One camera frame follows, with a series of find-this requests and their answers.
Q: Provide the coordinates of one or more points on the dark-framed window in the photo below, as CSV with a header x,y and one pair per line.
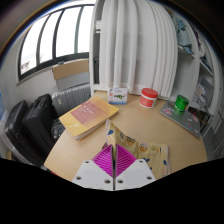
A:
x,y
53,36

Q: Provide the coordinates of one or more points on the black hard suitcase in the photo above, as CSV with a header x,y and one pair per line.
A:
x,y
38,126

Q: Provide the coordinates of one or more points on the white curtain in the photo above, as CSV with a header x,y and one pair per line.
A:
x,y
138,46

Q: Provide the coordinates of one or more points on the small white and blue box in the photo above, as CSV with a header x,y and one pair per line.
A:
x,y
117,96

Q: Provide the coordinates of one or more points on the white jar with red lid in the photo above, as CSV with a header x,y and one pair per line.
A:
x,y
148,98

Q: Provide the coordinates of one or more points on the yellow patterned towel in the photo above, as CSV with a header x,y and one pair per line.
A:
x,y
146,150

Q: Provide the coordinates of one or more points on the black bag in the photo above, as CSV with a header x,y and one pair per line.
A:
x,y
15,126

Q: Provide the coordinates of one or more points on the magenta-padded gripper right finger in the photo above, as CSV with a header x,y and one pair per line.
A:
x,y
135,175

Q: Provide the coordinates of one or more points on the green round tin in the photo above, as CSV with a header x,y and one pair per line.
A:
x,y
181,103

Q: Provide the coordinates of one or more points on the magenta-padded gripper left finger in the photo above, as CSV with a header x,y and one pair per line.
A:
x,y
95,175

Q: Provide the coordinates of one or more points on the grey laptop with stickers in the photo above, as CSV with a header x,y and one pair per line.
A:
x,y
181,120

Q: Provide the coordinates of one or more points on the white shelf unit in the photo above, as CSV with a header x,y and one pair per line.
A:
x,y
200,66

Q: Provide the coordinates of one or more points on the light wooden chair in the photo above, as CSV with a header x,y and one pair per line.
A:
x,y
70,71

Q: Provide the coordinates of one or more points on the yellow and pink book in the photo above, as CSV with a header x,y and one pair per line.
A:
x,y
87,117

